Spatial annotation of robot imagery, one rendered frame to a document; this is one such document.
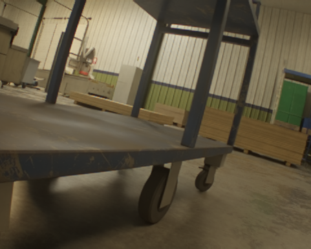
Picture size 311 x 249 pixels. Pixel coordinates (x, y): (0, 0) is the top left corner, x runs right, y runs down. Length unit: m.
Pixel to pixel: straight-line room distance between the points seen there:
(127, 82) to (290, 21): 6.47
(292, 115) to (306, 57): 2.73
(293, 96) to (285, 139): 2.96
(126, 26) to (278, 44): 6.63
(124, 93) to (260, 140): 5.43
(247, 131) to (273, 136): 0.57
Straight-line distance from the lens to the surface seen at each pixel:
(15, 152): 0.36
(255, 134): 5.96
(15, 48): 2.75
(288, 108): 8.64
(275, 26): 10.88
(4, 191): 0.40
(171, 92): 11.00
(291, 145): 5.95
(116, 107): 6.32
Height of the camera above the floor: 0.39
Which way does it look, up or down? 4 degrees down
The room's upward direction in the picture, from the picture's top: 15 degrees clockwise
